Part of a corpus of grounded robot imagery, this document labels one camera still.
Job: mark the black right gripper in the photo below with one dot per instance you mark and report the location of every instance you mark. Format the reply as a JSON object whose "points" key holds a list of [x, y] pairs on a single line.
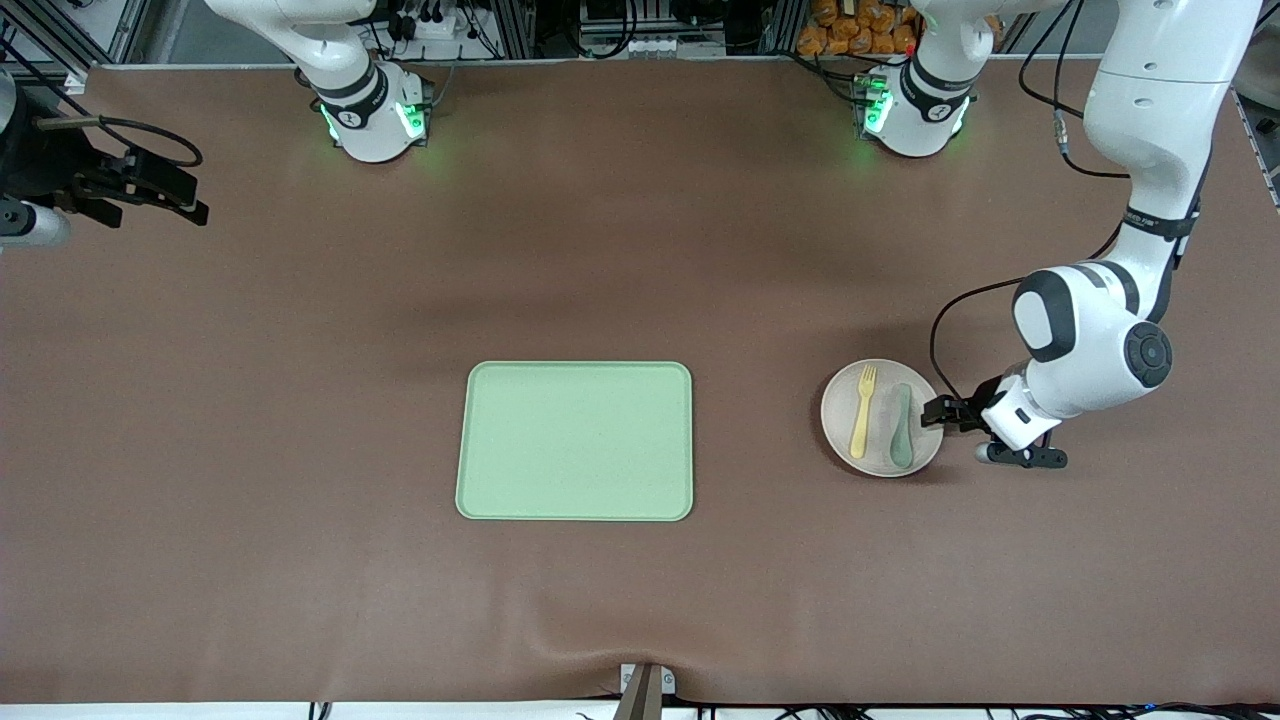
{"points": [[42, 170]]}

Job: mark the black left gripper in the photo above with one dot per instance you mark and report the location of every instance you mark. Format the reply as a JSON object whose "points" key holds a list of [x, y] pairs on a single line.
{"points": [[968, 411]]}

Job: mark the sage green plastic spoon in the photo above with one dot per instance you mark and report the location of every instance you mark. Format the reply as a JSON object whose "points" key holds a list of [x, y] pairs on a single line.
{"points": [[900, 450]]}

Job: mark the beige round plate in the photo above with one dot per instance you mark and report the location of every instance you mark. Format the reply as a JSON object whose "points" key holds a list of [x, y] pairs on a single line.
{"points": [[882, 430]]}

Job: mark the yellow plastic fork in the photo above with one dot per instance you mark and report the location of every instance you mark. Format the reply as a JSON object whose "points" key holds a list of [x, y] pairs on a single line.
{"points": [[860, 430]]}

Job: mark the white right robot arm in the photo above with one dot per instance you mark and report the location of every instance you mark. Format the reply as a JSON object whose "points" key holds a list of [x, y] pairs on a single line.
{"points": [[365, 125]]}

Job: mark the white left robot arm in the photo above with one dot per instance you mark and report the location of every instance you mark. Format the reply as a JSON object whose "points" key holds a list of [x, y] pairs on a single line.
{"points": [[1150, 80]]}

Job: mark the brown table mat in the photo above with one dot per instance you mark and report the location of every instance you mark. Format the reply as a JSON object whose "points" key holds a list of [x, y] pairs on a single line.
{"points": [[300, 450]]}

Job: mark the white power strip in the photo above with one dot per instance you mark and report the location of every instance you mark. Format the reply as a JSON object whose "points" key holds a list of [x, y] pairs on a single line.
{"points": [[440, 25]]}

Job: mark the bag of orange items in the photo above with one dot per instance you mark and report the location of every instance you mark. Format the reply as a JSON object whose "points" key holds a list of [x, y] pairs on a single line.
{"points": [[850, 30]]}

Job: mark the light green rectangular tray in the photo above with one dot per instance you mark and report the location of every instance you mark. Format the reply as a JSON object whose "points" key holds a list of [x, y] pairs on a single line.
{"points": [[520, 440]]}

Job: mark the electronics unit with white connectors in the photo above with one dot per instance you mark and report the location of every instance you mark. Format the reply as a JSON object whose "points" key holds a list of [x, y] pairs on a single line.
{"points": [[650, 45]]}

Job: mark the aluminium frame strut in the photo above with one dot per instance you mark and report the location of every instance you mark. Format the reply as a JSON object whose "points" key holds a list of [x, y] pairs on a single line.
{"points": [[128, 25]]}

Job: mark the aluminium frame post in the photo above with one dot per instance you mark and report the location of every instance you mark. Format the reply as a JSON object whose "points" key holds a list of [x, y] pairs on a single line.
{"points": [[782, 25], [515, 25]]}

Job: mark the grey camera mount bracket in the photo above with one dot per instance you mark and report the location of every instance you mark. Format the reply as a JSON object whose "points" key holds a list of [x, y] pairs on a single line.
{"points": [[645, 690]]}

